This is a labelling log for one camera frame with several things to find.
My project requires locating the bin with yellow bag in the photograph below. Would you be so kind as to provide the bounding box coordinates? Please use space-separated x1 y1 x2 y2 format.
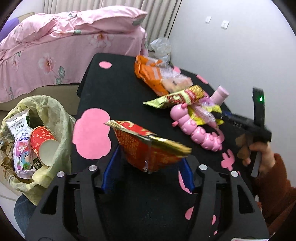
1 95 75 205

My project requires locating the red paper cup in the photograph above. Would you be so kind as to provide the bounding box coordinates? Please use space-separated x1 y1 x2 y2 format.
30 126 60 167

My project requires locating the white green milk carton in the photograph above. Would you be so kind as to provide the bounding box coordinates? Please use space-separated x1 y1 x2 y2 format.
4 108 43 170

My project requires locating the person's right hand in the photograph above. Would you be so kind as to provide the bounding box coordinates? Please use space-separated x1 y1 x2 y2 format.
235 133 276 175

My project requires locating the wall socket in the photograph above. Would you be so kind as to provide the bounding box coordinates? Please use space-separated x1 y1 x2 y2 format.
221 20 229 30

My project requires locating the yellow biscuit packet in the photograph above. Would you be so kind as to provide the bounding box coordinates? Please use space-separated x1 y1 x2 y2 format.
187 103 224 128

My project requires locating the pink floral duvet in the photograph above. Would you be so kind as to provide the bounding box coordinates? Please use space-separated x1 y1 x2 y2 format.
0 5 148 61

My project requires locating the purple pillow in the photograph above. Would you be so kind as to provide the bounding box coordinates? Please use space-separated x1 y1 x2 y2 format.
0 18 20 42

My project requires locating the striped beige curtain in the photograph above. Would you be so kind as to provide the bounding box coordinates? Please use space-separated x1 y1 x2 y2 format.
43 1 181 44

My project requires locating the pink caterpillar toy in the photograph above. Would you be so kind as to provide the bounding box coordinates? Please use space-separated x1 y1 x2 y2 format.
170 103 224 152

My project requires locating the person's jeans leg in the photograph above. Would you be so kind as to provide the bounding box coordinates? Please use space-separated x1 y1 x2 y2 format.
14 194 36 235

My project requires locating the orange snack bag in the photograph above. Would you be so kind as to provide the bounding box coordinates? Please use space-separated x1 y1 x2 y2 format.
134 55 193 96

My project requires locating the white cartoon snack packet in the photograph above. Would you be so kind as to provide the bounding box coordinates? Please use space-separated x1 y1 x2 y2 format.
13 130 36 180

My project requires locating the red gold snack bag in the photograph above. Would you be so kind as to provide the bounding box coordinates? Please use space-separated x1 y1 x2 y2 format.
105 120 192 173

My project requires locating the white plastic bag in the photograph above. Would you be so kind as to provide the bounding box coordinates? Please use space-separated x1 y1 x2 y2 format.
149 37 171 64

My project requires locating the wall switch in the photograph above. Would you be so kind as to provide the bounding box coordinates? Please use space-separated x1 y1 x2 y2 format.
205 16 212 24

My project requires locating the bed with pink sheet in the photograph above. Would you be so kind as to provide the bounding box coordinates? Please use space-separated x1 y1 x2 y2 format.
0 27 149 112

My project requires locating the gold green snack wrapper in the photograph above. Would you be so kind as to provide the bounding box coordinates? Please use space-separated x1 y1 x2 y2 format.
142 85 204 108

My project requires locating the pink transparent wrapper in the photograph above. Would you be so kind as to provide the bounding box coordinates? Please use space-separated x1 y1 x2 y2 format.
191 97 222 128

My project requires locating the pink cylinder container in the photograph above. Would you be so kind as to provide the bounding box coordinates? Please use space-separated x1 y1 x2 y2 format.
210 85 229 106

